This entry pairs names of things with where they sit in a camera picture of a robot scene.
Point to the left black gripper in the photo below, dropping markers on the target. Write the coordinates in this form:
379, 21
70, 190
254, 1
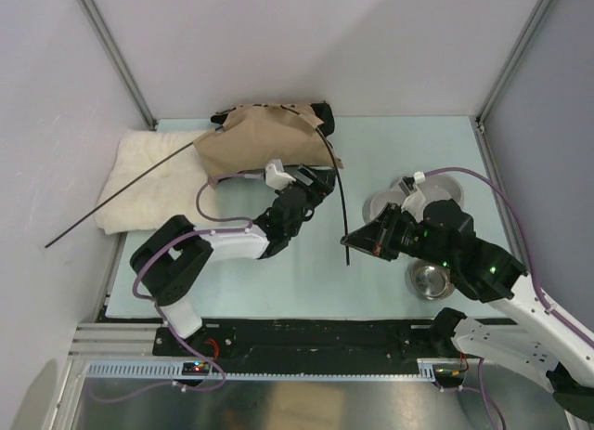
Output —
322, 183

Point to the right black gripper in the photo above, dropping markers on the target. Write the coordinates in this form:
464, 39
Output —
376, 236

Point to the beige pet tent fabric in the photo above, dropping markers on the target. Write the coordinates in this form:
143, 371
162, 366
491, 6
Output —
246, 137

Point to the black tent pole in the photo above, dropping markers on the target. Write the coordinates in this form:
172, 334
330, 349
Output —
339, 193
116, 193

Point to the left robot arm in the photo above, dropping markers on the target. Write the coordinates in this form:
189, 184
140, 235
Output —
171, 260

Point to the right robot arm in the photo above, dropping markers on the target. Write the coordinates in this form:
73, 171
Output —
560, 356

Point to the stainless steel pet bowl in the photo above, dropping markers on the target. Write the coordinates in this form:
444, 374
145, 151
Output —
430, 282

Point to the grey double pet feeder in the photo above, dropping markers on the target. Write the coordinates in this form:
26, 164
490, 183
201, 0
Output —
432, 189

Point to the white fluffy cushion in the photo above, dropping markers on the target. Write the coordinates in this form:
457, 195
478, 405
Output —
153, 184

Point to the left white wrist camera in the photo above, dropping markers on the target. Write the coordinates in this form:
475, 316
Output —
275, 175

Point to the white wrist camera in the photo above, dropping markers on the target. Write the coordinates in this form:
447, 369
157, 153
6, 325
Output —
414, 197
275, 175

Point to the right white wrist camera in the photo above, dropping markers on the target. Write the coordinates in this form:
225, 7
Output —
414, 197

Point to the white slotted cable duct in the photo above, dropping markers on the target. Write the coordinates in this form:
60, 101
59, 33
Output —
420, 371

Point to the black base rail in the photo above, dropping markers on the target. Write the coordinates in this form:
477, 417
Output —
337, 346

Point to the left aluminium frame post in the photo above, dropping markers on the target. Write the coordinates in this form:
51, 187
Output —
101, 28

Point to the aluminium frame post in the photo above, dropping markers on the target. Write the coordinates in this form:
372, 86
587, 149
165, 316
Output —
523, 42
101, 28

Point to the right aluminium frame post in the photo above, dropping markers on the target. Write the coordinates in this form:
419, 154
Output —
523, 42

